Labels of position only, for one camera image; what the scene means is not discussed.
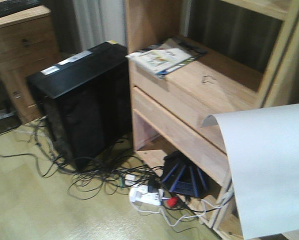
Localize white power strip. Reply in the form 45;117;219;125
129;184;164;206

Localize magazine on wooden shelf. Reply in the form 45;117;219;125
126;37;208;79

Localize wooden shelf unit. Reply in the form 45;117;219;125
124;0;299;240

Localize black and blue router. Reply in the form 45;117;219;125
160;150;209;198

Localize wooden drawer cabinet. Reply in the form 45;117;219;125
0;5;61;123

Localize black computer tower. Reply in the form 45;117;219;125
26;42;132;172

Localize white paper sheets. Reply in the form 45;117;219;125
201;104;299;240

